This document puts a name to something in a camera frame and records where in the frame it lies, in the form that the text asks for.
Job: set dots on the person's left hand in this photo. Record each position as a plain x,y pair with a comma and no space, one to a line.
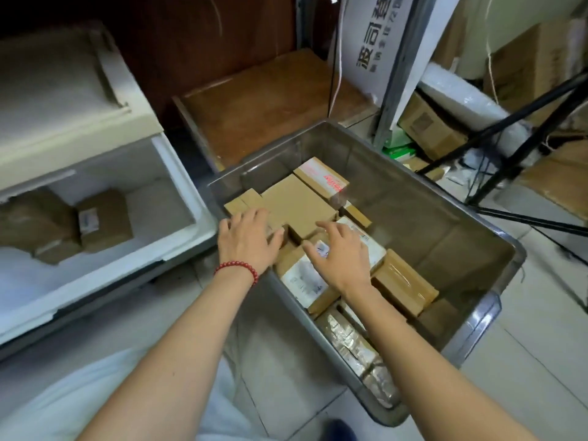
243,243

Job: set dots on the person's right hand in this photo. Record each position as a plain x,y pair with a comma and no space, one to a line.
344,261

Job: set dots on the person's right thumb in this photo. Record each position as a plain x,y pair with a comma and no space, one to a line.
316,254

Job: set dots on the person's left thumb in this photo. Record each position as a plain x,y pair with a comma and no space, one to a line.
277,239

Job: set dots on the person's left forearm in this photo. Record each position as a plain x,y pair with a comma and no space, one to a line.
179,362

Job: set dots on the person's right forearm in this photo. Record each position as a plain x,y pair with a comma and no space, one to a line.
427,376

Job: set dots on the pile of cardboard parcels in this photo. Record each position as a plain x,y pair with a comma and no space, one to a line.
298,202

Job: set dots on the clear plastic storage bin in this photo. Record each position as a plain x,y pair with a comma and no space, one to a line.
436,234

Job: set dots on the white foam cooler box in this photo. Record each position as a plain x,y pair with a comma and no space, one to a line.
151,252

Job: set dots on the green white packet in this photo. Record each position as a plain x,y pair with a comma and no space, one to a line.
398,149

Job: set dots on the brown wooden stool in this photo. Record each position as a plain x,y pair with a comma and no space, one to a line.
275,100

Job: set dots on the flat cardboard box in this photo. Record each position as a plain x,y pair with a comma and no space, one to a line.
432,126

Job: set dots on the labelled cardboard box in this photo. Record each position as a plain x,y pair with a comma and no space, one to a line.
104,220

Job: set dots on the person's dark blue shoe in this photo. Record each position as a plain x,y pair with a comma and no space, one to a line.
342,430

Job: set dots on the black tripod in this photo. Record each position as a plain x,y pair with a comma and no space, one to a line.
510,160

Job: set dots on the white foam wrap roll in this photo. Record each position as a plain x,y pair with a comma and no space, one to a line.
477,105

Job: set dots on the white printed sign board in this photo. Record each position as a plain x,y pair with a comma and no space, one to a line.
381,36

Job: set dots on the brown taped cardboard box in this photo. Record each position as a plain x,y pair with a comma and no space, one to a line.
36,229

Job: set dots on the brown cardboard sheet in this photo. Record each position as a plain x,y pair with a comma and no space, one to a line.
560,179

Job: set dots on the white foam cooler lid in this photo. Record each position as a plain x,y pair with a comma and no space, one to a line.
55,100

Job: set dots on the person's white clothing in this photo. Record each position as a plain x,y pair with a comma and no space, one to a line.
69,404

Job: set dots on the large cardboard box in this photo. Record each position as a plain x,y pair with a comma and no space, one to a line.
528,64

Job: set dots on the grey metal shelf post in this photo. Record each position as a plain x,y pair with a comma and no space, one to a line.
406,64

